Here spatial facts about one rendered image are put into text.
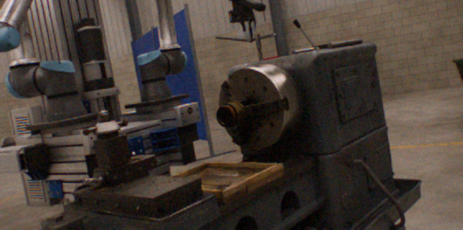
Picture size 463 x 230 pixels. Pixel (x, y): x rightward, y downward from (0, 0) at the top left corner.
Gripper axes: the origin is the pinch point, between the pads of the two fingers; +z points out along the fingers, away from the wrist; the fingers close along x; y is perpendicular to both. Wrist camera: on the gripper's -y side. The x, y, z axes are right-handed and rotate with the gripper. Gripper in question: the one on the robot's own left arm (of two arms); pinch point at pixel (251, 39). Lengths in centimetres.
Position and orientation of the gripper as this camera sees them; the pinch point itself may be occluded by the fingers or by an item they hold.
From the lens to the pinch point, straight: 187.6
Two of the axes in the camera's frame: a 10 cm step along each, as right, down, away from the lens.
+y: -7.4, 1.0, 6.7
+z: 1.7, 9.8, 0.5
